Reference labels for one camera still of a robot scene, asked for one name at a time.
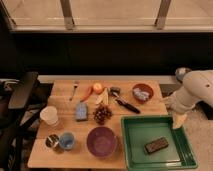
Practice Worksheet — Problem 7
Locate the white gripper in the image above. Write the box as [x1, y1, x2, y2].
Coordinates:
[163, 89, 195, 129]

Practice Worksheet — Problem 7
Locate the red bowl with contents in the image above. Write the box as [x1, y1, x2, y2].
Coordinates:
[132, 84, 154, 104]

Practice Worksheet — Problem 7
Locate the blue sponge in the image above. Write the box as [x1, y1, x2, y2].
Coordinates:
[75, 102, 88, 121]

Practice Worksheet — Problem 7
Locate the green plastic tray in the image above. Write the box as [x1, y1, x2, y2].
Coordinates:
[121, 116, 198, 171]

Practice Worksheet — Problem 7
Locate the yellow banana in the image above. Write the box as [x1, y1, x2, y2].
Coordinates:
[95, 88, 109, 105]

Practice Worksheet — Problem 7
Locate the blue ceramic cup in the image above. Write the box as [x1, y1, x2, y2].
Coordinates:
[59, 132, 75, 150]

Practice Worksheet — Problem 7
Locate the black handled peeler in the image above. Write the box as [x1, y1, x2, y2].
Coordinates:
[110, 87, 140, 114]

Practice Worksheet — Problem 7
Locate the dark grape bunch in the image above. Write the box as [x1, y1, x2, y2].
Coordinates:
[93, 105, 112, 125]

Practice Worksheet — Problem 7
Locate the orange chili pepper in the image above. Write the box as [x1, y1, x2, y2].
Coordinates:
[80, 86, 93, 102]

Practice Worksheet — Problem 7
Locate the white paper cup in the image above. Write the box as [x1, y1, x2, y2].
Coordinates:
[40, 106, 59, 125]

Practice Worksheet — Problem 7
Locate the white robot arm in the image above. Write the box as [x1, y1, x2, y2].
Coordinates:
[163, 70, 213, 129]

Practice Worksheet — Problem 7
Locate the wooden cutting board table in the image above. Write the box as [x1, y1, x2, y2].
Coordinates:
[28, 79, 167, 169]

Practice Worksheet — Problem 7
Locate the grey plate on ledge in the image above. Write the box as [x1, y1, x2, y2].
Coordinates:
[175, 67, 191, 82]

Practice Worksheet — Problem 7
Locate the black chair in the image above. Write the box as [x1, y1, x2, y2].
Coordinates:
[0, 72, 47, 171]

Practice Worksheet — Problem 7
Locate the purple bowl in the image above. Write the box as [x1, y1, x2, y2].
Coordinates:
[87, 126, 118, 158]

